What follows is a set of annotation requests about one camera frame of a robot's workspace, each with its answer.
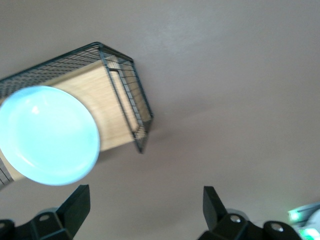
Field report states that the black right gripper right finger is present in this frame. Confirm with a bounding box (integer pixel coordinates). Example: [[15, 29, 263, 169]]
[[198, 185, 302, 240]]

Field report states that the light blue round plate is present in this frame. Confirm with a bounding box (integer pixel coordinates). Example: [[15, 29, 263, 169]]
[[0, 84, 101, 187]]

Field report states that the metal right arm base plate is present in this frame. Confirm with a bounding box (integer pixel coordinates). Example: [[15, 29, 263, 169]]
[[287, 201, 320, 222]]

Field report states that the black wire shelf wooden top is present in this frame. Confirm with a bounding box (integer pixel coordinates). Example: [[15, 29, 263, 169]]
[[0, 41, 155, 193]]

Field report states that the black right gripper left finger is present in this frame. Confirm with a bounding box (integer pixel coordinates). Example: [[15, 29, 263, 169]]
[[0, 184, 91, 240]]

